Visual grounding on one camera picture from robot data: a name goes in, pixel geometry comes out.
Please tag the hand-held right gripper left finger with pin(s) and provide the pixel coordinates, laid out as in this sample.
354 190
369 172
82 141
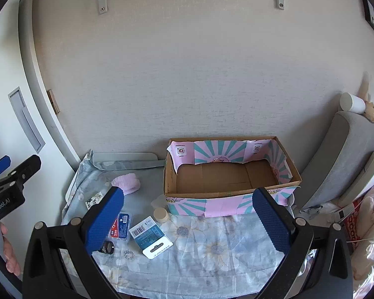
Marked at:
107 218

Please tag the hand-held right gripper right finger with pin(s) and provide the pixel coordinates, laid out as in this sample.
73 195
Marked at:
271 224

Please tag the black jar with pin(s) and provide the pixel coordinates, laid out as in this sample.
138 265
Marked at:
107 247

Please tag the small cream jar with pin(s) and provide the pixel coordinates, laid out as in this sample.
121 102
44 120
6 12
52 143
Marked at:
161 215

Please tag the cardboard box with pink lining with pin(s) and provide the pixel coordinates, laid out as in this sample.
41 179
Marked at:
221 177

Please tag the person's left hand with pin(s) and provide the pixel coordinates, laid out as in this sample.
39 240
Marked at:
12 255

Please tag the blue plastic case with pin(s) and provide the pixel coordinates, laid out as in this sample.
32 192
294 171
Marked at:
123 225

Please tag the small printed card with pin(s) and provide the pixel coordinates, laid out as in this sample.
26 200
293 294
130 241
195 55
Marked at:
93 201

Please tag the pink fluffy sock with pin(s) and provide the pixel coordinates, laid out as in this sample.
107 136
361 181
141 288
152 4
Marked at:
127 183

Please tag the teal packet with hang tab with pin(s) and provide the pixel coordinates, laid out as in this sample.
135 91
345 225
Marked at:
149 236

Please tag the floral blue blanket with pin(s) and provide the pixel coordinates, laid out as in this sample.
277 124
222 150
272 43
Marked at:
205 243

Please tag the small wooden block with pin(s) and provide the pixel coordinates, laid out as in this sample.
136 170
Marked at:
54 101

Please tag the white charger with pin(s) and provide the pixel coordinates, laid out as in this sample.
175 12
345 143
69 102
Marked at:
346 211

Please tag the white cabinet door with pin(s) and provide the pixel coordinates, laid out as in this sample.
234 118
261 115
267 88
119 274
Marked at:
6 68

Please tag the grey cushion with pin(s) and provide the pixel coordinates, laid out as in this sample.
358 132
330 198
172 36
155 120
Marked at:
339 155

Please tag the pink plush blanket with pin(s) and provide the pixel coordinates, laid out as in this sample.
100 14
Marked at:
371 239

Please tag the white cushion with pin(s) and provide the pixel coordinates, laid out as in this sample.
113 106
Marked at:
366 174

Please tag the white paper roll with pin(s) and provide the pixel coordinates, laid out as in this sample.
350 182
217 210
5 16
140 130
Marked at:
350 102

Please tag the beige stuffed toy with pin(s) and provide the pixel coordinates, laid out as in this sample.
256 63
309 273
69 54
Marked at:
373 113

